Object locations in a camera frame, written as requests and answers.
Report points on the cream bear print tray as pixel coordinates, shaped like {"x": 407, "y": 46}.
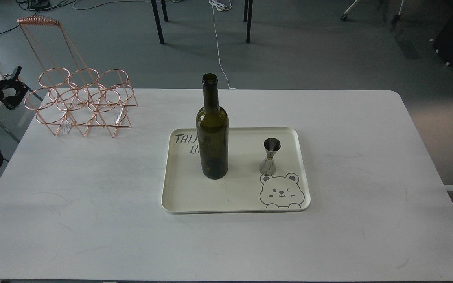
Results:
{"x": 243, "y": 189}

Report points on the dark green wine bottle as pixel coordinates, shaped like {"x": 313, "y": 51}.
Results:
{"x": 212, "y": 125}

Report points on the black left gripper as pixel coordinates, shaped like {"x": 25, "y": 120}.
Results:
{"x": 11, "y": 102}

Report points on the copper wire bottle rack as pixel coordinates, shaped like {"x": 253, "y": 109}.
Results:
{"x": 79, "y": 98}

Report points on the steel double jigger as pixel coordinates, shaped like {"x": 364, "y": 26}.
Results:
{"x": 271, "y": 146}

